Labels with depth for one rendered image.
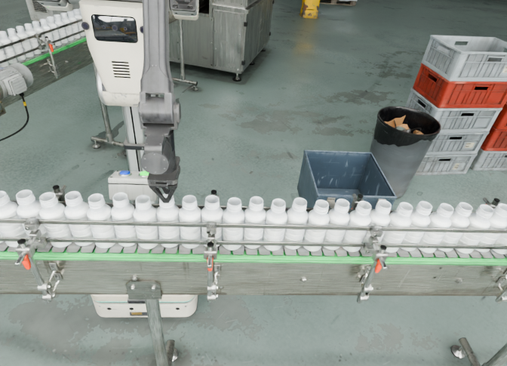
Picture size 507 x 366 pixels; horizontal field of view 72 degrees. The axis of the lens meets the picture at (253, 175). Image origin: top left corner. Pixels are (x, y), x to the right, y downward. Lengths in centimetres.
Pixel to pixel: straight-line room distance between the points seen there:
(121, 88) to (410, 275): 119
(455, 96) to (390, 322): 179
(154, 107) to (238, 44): 377
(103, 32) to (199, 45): 337
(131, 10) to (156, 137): 66
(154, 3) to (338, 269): 84
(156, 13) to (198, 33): 387
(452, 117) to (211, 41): 283
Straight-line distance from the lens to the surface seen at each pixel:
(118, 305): 198
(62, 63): 265
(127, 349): 204
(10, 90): 218
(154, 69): 78
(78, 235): 107
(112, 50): 139
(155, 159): 75
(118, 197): 99
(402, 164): 282
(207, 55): 469
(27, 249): 102
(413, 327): 231
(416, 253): 118
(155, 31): 79
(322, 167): 165
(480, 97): 333
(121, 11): 134
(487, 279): 137
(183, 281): 111
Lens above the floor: 178
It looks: 37 degrees down
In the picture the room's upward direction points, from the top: 6 degrees clockwise
